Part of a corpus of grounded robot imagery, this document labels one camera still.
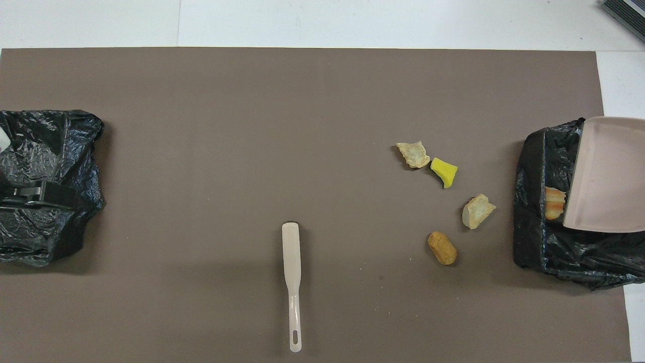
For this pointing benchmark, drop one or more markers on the pale sponge chunk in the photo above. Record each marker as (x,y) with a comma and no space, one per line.
(413,154)

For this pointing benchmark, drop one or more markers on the brown table mat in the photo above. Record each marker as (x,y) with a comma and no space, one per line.
(227,151)

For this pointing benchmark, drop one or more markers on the beige brush with black bristles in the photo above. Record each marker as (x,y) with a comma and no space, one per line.
(292,257)

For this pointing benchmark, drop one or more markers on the brown croquette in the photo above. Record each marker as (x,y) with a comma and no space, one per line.
(442,248)

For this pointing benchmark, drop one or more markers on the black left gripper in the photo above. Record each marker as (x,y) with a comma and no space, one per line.
(25,195)

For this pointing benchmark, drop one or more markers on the bin with black trash bag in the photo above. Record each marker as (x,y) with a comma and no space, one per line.
(45,151)
(544,252)

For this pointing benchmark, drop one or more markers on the yellow sponge piece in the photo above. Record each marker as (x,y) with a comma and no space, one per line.
(444,171)

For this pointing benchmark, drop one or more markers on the beige plastic dustpan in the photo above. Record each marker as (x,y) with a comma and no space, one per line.
(609,176)

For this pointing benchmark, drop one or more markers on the grey ribbed device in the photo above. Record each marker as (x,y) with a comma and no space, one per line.
(627,12)

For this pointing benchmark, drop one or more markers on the beige bread chunk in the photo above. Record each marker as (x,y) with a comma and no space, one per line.
(477,212)

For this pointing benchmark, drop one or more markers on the bread piece with orange crust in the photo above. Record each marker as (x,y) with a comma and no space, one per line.
(554,202)

